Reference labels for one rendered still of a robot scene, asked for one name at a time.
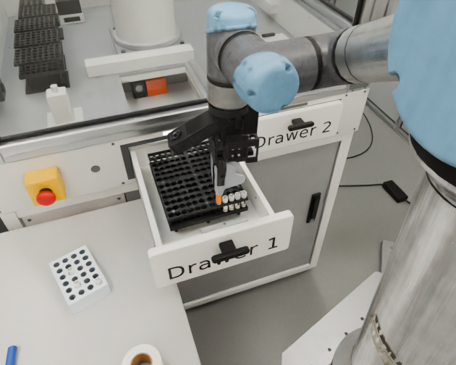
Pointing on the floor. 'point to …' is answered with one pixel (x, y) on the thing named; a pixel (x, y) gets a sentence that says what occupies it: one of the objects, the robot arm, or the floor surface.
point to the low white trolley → (106, 248)
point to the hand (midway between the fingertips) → (216, 188)
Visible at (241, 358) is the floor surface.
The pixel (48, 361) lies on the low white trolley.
